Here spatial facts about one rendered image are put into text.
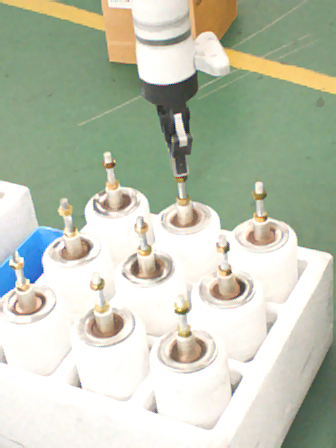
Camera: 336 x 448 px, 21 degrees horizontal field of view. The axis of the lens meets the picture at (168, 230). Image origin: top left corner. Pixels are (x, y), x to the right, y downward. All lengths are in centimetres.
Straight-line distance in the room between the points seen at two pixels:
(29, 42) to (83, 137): 53
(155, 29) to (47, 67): 123
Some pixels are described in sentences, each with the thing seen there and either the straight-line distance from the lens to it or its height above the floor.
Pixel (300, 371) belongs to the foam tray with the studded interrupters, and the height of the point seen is 7.
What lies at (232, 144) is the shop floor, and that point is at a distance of 193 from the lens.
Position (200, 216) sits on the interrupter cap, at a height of 25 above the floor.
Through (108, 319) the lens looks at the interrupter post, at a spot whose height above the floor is 27.
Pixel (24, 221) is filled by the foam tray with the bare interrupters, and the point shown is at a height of 13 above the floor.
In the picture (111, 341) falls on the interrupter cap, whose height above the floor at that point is 25.
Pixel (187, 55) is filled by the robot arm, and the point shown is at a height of 52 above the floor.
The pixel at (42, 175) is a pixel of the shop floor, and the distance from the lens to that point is 193.
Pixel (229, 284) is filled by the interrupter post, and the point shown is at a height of 27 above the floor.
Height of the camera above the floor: 105
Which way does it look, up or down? 38 degrees down
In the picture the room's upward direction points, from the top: 8 degrees counter-clockwise
